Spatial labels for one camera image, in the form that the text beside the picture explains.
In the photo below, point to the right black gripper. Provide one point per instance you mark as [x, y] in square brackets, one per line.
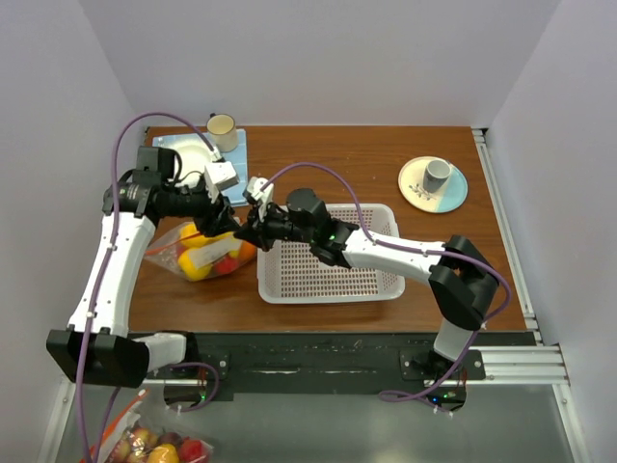
[256, 231]

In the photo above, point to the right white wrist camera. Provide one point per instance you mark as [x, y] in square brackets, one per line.
[259, 193]

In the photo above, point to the aluminium frame rail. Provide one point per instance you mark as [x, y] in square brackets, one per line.
[537, 365]

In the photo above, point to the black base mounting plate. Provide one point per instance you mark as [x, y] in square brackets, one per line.
[321, 364]

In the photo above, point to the fake yellow pepper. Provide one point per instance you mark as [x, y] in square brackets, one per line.
[196, 264]

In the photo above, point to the white bowl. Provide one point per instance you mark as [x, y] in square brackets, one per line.
[194, 156]

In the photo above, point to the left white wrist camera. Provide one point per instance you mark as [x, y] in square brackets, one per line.
[219, 176]

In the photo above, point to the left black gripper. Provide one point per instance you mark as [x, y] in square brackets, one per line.
[216, 219]

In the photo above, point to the white perforated plastic basket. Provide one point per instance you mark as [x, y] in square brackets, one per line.
[289, 274]

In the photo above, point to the fake red apple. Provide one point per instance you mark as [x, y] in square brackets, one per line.
[224, 266]

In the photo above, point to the clear zip top bag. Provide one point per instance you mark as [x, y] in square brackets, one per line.
[165, 250]

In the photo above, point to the beige enamel mug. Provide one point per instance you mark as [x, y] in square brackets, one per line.
[223, 131]

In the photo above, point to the grey cup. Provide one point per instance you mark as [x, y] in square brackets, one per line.
[436, 174]

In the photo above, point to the fake orange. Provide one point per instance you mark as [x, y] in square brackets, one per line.
[246, 252]

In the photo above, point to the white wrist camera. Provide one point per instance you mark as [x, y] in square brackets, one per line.
[259, 193]
[219, 176]

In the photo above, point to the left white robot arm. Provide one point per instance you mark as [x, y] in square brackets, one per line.
[95, 347]

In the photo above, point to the fake yellow lemon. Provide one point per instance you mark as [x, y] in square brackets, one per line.
[189, 237]

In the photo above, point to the pink and blue plate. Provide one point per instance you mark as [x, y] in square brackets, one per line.
[448, 198]

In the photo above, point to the blue checked cloth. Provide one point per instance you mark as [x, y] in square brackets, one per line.
[237, 157]

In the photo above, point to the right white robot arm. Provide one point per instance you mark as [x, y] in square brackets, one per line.
[463, 283]

